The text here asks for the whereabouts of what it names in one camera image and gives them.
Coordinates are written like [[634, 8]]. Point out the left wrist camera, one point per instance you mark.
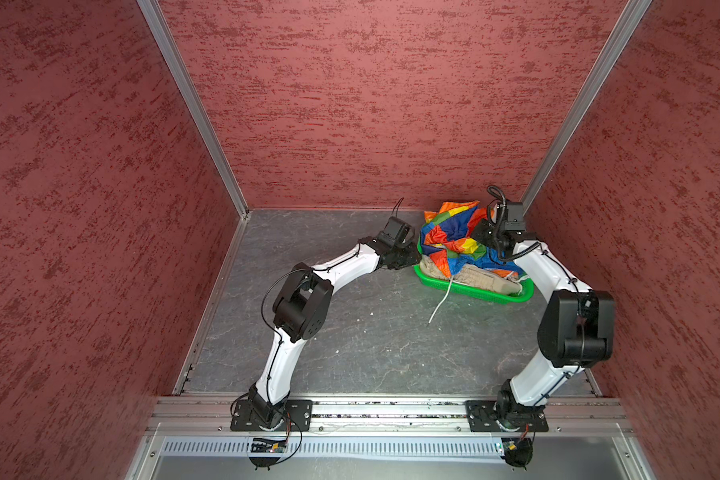
[[397, 233]]

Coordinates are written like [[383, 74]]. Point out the aluminium front rail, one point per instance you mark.
[[335, 415]]

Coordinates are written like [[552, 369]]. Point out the white perforated vent strip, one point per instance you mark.
[[350, 447]]

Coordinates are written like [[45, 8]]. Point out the right base connector board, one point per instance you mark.
[[518, 454]]

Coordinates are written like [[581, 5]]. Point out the right aluminium corner post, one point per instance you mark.
[[621, 33]]

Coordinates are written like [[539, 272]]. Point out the aluminium corner post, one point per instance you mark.
[[621, 33], [169, 50]]

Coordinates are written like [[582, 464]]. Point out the left aluminium corner post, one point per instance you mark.
[[169, 50]]

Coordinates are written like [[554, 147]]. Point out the beige shorts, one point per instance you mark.
[[472, 276]]

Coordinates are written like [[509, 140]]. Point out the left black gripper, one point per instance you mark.
[[413, 257]]

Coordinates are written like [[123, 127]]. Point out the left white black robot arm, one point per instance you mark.
[[301, 308]]

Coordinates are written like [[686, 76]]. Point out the green plastic basket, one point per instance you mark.
[[525, 295]]

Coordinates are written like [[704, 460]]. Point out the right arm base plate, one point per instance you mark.
[[485, 416]]

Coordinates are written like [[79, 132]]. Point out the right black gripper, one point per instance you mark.
[[477, 232]]

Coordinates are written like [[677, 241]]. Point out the left base connector board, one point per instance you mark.
[[265, 446]]

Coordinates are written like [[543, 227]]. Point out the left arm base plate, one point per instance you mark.
[[254, 416]]

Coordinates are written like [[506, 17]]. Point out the base connector board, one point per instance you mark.
[[265, 446], [518, 454]]

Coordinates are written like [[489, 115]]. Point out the rainbow striped shorts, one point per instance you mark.
[[446, 239]]

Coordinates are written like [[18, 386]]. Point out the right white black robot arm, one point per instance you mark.
[[575, 333]]

